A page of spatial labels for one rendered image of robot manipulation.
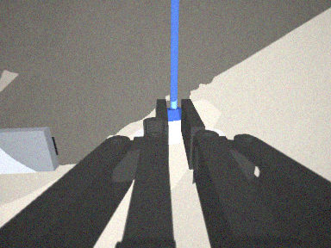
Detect blue patch cord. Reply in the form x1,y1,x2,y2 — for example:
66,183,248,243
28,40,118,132
171,0,179,109

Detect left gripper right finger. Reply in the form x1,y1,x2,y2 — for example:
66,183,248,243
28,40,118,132
181,99,331,248

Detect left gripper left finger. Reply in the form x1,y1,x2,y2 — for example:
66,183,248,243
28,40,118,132
0,99,177,248

